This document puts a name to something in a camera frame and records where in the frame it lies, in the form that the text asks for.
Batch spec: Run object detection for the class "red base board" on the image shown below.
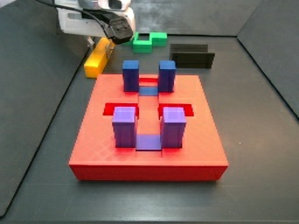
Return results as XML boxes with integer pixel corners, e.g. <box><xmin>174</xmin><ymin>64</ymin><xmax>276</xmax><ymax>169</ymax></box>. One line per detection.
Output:
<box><xmin>70</xmin><ymin>74</ymin><xmax>230</xmax><ymax>181</ymax></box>

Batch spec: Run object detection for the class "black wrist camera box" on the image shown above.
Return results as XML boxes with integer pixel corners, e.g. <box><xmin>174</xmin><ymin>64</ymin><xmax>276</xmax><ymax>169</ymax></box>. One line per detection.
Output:
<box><xmin>107</xmin><ymin>17</ymin><xmax>134</xmax><ymax>45</ymax></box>

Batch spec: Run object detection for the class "black stepped block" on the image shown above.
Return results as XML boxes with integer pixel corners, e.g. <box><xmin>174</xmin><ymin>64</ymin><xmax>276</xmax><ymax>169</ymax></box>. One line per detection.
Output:
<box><xmin>170</xmin><ymin>44</ymin><xmax>215</xmax><ymax>69</ymax></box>

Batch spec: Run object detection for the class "purple front U-block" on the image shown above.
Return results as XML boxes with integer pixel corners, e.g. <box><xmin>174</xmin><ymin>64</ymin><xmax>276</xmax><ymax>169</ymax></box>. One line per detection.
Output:
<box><xmin>113</xmin><ymin>107</ymin><xmax>187</xmax><ymax>151</ymax></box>

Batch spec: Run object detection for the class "green zigzag block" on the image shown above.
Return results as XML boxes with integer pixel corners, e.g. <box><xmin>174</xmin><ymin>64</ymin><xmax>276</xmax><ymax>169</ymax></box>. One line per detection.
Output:
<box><xmin>126</xmin><ymin>32</ymin><xmax>169</xmax><ymax>53</ymax></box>

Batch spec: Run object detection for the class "dark blue rear U-block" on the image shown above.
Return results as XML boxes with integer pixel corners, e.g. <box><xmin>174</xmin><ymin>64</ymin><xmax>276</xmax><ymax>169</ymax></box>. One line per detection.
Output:
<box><xmin>123</xmin><ymin>60</ymin><xmax>177</xmax><ymax>95</ymax></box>

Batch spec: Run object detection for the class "black camera cable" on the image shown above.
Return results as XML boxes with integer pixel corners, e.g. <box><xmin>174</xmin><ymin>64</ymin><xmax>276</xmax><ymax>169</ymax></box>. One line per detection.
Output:
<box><xmin>35</xmin><ymin>0</ymin><xmax>118</xmax><ymax>39</ymax></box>

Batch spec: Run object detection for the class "long yellow block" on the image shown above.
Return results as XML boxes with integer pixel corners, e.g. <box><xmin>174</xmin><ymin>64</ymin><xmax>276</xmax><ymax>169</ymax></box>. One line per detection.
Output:
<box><xmin>85</xmin><ymin>38</ymin><xmax>115</xmax><ymax>78</ymax></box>

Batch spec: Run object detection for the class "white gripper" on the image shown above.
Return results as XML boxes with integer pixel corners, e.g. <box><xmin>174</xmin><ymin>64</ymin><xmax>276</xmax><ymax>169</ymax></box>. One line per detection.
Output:
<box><xmin>54</xmin><ymin>0</ymin><xmax>137</xmax><ymax>37</ymax></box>

